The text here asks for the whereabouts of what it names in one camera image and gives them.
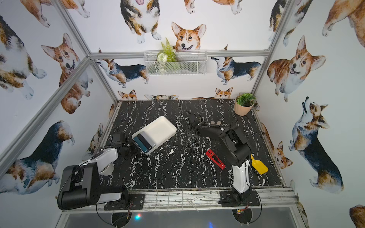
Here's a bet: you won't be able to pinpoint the fern and white flower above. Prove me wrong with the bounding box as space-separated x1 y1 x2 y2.
157 38 178 74

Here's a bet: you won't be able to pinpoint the potted green plant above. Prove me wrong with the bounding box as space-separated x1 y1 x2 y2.
234 93 256 116

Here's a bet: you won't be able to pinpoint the white plastic storage box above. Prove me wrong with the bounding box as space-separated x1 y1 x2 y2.
132 116 177 155

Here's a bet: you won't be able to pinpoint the yellow plastic shovel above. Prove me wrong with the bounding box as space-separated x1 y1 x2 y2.
251 154 269 175

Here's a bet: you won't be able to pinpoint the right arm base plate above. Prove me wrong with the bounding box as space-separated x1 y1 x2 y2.
218 189 261 207

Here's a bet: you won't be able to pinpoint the red tool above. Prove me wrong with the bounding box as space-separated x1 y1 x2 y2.
205 149 226 170

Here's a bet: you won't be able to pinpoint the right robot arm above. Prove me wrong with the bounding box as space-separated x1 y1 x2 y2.
185 110 252 194

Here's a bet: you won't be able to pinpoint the light grey pruning pliers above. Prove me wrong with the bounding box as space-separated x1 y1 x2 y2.
141 132 156 148

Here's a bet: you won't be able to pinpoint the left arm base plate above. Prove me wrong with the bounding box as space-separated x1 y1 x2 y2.
104 194 145 211

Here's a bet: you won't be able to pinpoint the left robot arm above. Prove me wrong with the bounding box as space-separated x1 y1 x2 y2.
57 133 139 210

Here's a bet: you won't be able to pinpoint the white wire basket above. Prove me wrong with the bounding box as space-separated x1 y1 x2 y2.
143 50 208 76

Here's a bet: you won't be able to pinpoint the metal front rail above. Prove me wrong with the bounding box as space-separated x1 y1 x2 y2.
98 186 298 213

